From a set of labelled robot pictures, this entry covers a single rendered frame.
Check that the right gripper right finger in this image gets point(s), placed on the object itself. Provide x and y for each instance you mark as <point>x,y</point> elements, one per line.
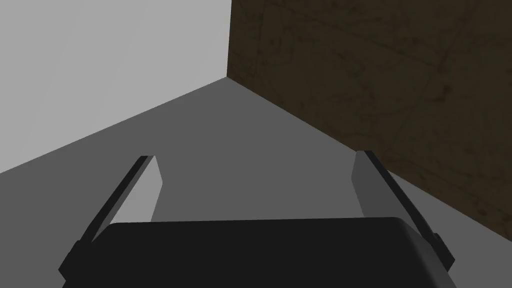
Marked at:
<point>380,192</point>

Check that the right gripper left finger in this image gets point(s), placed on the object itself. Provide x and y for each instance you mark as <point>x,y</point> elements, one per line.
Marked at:
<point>134,192</point>

